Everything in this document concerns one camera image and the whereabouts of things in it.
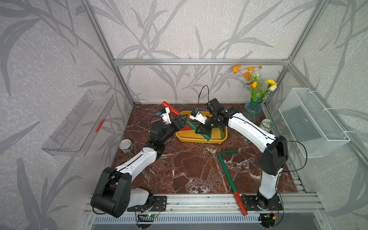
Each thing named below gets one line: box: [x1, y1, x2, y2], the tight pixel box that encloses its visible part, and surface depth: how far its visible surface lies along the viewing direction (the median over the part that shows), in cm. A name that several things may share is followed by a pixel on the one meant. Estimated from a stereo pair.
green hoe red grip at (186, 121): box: [161, 100, 212, 141], surface depth 80 cm
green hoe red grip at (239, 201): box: [216, 149, 248, 217], surface depth 80 cm
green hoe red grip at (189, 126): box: [181, 117, 212, 141], surface depth 80 cm
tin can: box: [118, 138, 135, 154], surface depth 92 cm
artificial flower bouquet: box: [232, 64, 278, 103], surface depth 96 cm
